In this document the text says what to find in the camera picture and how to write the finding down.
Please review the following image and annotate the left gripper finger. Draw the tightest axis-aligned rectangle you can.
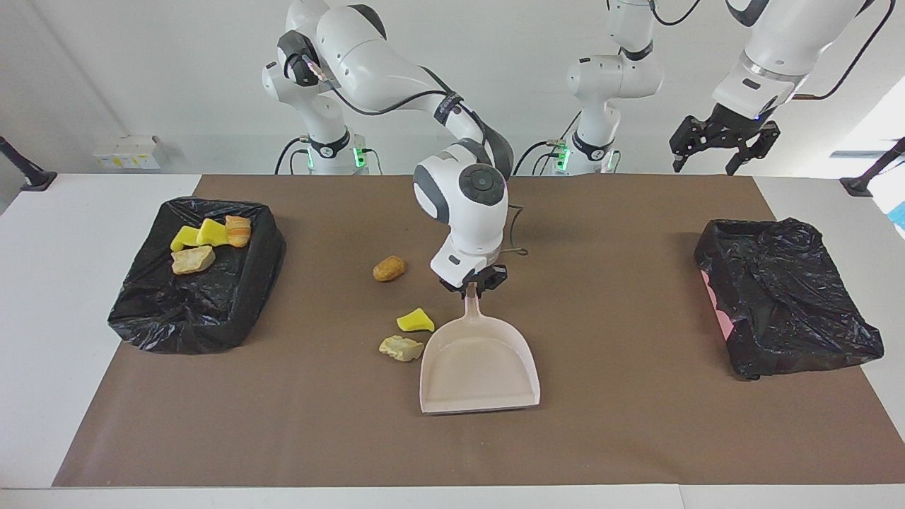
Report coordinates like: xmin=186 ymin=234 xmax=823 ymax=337
xmin=670 ymin=119 xmax=708 ymax=172
xmin=725 ymin=127 xmax=781 ymax=176

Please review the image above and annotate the small yellow green sponge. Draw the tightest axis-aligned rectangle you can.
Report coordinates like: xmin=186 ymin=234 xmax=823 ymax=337
xmin=396 ymin=308 xmax=436 ymax=334

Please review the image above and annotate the beige plastic dustpan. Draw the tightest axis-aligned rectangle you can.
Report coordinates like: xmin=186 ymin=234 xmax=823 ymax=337
xmin=419 ymin=284 xmax=542 ymax=415

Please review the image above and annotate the brown oval foam nugget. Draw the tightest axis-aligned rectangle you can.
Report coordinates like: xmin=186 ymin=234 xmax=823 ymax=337
xmin=373 ymin=255 xmax=407 ymax=283

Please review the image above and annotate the tan ridged foam piece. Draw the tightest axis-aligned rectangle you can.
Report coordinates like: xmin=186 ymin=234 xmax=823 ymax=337
xmin=378 ymin=335 xmax=426 ymax=363

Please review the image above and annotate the pale beige foam chunk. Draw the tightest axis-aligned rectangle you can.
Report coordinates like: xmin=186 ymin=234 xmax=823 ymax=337
xmin=171 ymin=245 xmax=216 ymax=275

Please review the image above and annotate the black bag lined pink bin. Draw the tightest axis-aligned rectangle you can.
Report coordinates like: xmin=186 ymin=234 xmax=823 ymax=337
xmin=693 ymin=217 xmax=884 ymax=381

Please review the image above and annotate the brown table mat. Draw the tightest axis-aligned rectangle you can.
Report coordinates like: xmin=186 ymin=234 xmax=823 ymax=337
xmin=53 ymin=175 xmax=905 ymax=487

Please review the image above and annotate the black camera stand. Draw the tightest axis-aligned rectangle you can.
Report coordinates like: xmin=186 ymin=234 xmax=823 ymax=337
xmin=840 ymin=138 xmax=905 ymax=198
xmin=0 ymin=136 xmax=59 ymax=192

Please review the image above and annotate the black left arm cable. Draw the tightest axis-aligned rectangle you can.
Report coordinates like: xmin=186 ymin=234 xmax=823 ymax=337
xmin=649 ymin=0 xmax=893 ymax=100

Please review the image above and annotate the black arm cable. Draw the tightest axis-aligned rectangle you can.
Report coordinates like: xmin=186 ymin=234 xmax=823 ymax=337
xmin=317 ymin=64 xmax=531 ymax=258
xmin=649 ymin=0 xmax=893 ymax=100

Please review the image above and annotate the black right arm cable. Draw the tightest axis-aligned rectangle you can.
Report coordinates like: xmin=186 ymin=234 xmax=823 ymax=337
xmin=317 ymin=64 xmax=531 ymax=258

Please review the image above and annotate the white wall socket box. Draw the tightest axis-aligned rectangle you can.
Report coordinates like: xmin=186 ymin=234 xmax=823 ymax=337
xmin=94 ymin=135 xmax=162 ymax=170

